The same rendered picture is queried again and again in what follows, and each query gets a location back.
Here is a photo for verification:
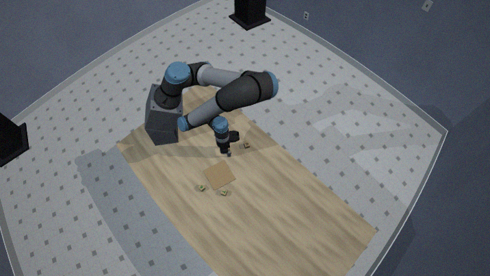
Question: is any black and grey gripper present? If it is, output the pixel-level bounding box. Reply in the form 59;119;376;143
216;131;240;157

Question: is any tan flat mat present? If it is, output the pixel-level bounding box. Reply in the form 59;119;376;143
204;160;235;190

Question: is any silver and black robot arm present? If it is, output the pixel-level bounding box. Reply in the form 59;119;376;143
154;62;279;139

